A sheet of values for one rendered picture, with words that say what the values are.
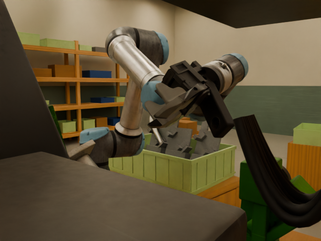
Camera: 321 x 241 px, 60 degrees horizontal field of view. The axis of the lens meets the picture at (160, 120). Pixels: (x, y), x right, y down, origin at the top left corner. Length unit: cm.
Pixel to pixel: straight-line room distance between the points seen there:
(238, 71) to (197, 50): 827
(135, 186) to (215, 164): 128
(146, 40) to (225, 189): 85
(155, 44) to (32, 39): 503
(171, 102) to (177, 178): 89
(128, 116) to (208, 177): 52
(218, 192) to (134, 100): 64
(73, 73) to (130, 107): 525
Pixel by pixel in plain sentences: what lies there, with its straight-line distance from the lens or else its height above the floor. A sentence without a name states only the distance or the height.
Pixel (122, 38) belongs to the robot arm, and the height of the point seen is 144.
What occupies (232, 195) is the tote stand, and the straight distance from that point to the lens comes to 154.
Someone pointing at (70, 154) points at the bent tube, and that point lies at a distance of 34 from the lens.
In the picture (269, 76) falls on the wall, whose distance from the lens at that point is 782.
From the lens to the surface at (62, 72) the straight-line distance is 621.
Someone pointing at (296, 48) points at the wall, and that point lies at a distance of 767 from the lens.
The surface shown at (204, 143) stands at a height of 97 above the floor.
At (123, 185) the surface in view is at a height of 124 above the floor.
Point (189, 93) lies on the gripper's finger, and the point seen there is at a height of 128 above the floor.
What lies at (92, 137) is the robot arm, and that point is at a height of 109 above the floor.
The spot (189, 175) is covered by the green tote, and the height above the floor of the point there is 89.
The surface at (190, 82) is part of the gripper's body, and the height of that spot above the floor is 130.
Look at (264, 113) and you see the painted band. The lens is 789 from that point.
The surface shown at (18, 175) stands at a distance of 19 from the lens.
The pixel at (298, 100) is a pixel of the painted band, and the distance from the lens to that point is 760.
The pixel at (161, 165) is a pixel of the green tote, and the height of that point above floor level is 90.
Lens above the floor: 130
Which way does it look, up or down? 7 degrees down
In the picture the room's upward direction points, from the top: straight up
